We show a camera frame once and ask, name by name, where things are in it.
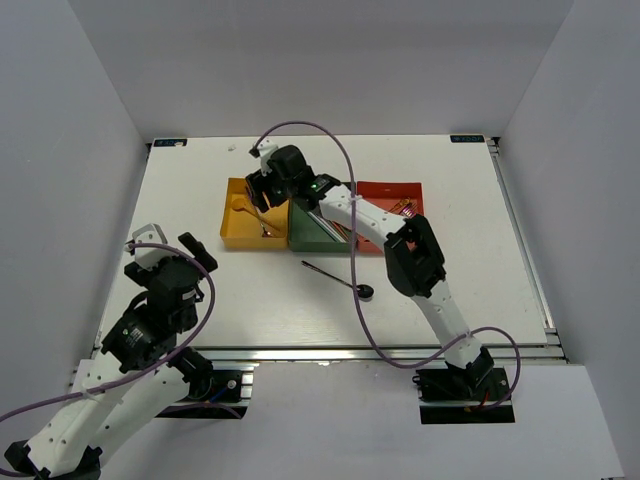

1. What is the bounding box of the white chopstick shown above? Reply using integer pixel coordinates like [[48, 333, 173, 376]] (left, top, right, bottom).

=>
[[307, 212, 347, 243]]

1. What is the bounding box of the iridescent rainbow spoon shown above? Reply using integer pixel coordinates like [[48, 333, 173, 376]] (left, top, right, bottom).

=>
[[247, 191, 273, 238]]

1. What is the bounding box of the orange chopstick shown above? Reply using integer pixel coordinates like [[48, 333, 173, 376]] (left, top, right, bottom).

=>
[[331, 222, 351, 242]]

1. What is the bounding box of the orange plastic spoon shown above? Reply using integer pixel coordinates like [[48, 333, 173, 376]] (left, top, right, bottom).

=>
[[231, 197, 256, 216]]

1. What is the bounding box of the gold fork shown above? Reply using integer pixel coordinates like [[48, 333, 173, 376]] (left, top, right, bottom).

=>
[[389, 197, 411, 213]]

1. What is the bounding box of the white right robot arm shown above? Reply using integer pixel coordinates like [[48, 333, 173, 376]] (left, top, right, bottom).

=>
[[246, 140, 494, 399]]

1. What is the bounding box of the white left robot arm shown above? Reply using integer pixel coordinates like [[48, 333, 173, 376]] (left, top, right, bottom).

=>
[[1, 224, 218, 479]]

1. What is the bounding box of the yellow container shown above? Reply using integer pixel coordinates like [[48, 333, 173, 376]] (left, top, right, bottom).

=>
[[220, 178, 289, 251]]

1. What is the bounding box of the green container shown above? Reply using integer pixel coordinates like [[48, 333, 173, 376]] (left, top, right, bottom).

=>
[[288, 202, 351, 254]]

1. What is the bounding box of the red container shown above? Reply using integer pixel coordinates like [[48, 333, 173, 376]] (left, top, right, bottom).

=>
[[355, 180, 425, 256]]

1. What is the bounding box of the black spoon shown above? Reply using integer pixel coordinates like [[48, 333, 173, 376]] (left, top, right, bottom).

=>
[[300, 260, 375, 301]]

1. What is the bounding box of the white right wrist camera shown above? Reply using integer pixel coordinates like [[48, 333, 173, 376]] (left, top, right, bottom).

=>
[[249, 139, 278, 176]]

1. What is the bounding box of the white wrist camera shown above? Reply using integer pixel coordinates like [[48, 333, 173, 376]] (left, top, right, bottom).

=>
[[249, 139, 278, 176], [124, 223, 172, 271]]

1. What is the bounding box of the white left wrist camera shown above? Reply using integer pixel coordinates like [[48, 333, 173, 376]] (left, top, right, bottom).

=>
[[124, 223, 172, 271]]

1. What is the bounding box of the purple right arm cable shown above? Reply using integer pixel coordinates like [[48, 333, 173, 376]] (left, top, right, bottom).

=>
[[249, 120, 521, 412]]

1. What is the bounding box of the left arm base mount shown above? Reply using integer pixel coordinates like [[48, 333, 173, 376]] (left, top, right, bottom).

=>
[[156, 348, 250, 420]]

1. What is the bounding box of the aluminium table front rail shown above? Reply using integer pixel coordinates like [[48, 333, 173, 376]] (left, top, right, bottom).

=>
[[74, 342, 569, 366]]

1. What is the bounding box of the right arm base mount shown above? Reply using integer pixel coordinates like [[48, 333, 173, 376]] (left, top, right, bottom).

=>
[[412, 368, 516, 425]]

